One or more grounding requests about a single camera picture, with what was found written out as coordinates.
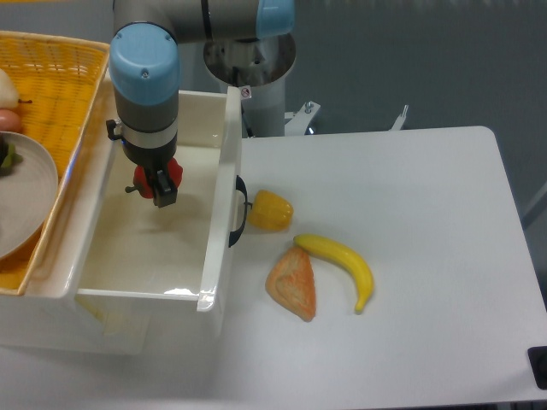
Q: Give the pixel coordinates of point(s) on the yellow bell pepper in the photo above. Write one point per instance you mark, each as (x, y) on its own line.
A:
(269, 211)

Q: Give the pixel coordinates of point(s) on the white pear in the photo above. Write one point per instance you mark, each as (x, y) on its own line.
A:
(9, 95)

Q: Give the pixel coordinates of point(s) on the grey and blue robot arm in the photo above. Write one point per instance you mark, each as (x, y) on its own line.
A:
(145, 71)

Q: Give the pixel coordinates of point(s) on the dark grapes bunch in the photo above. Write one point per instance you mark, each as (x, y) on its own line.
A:
(9, 156)

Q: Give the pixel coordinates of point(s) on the yellow woven basket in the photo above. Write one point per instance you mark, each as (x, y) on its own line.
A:
(58, 79)

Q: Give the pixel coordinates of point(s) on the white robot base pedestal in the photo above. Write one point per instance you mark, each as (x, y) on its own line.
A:
(258, 68)

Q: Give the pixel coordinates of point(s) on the white drawer cabinet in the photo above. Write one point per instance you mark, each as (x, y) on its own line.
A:
(51, 314)

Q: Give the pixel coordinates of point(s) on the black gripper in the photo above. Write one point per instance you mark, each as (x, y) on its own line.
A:
(152, 151)

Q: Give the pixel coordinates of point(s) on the triangular toast slice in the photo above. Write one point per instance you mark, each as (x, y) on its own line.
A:
(291, 283)

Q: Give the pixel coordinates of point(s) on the black corner device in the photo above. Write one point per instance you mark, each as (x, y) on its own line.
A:
(538, 360)

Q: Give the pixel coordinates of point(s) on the red bell pepper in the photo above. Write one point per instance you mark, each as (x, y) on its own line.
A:
(140, 184)

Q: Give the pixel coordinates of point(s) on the pink sausage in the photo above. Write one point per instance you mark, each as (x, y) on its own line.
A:
(10, 121)

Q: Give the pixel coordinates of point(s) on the white metal bracket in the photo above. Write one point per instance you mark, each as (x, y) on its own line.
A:
(399, 122)

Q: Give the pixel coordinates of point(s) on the grey plate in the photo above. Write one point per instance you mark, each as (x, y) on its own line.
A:
(28, 192)

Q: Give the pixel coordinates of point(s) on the open upper white drawer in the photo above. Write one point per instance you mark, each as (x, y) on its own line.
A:
(171, 264)

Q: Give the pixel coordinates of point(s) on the black drawer handle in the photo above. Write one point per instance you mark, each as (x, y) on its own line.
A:
(241, 211)

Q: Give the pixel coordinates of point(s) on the yellow banana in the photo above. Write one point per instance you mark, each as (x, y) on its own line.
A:
(345, 257)

